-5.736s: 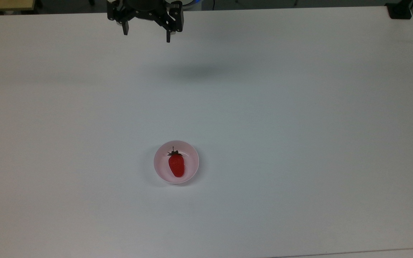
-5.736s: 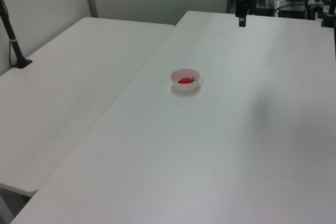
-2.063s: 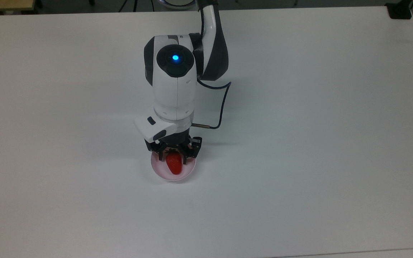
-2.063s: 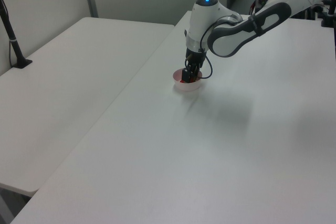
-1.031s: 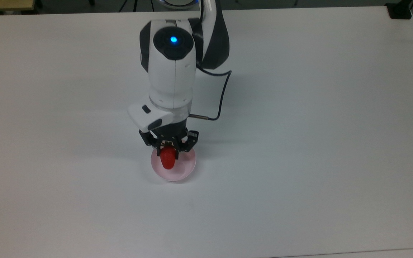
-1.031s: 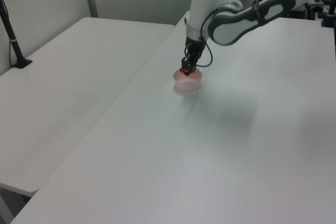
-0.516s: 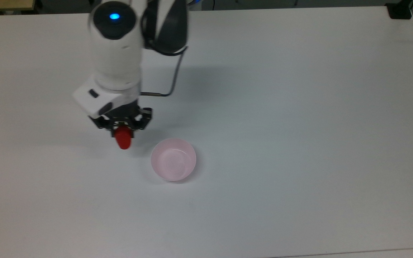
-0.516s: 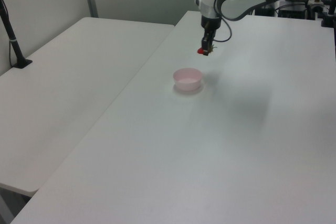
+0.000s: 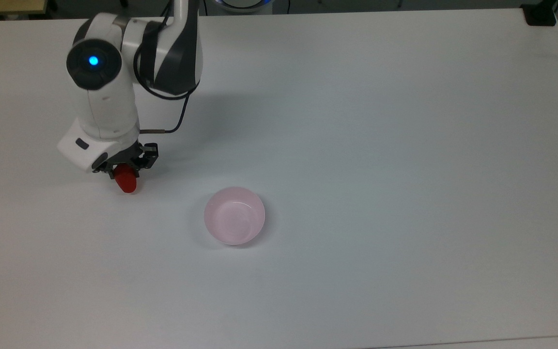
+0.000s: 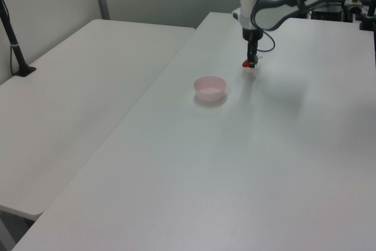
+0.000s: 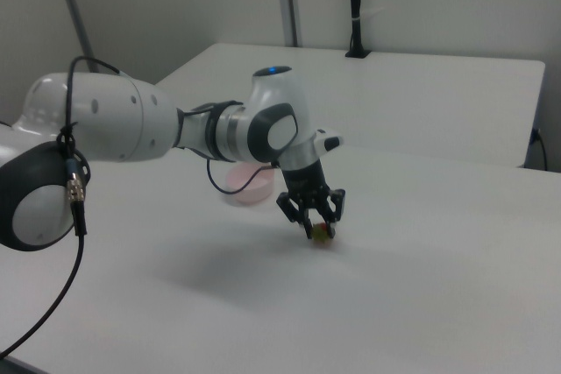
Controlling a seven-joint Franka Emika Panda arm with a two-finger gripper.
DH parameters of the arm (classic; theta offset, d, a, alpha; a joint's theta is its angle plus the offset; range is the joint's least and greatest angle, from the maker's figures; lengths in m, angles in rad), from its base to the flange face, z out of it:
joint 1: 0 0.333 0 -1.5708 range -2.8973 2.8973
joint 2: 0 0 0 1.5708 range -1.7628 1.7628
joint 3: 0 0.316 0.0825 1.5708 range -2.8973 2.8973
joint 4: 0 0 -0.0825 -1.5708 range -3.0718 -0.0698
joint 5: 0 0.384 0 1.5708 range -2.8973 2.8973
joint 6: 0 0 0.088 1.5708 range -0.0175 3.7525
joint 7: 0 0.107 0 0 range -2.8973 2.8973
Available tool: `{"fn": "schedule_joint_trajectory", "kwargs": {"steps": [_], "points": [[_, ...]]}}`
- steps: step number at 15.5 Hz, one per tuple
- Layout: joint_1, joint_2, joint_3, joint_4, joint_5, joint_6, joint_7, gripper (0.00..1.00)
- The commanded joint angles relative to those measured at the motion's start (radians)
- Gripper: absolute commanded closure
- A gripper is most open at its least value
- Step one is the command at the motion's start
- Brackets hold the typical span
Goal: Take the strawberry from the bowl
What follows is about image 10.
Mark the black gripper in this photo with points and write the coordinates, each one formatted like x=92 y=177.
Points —
x=252 y=34

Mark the red strawberry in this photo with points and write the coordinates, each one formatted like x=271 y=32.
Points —
x=245 y=64

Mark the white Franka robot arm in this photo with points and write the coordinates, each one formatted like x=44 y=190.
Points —
x=276 y=1

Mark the pink plastic bowl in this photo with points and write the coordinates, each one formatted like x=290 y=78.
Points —
x=210 y=90

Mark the black electronics equipment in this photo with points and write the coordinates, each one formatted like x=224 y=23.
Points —
x=332 y=10

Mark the white side table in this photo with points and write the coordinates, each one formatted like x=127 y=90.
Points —
x=73 y=101

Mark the black camera stand pole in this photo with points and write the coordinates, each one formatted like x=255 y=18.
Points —
x=13 y=42
x=369 y=13

